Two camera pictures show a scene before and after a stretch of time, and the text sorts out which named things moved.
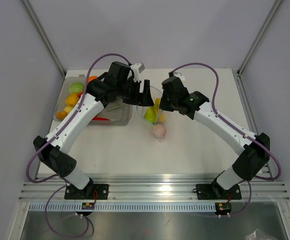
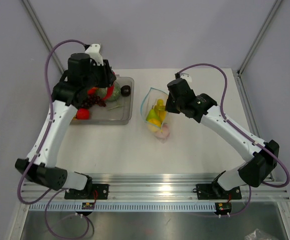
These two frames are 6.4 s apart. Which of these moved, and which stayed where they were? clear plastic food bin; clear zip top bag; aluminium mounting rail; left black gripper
Moved: left black gripper
Stayed: aluminium mounting rail; clear plastic food bin; clear zip top bag
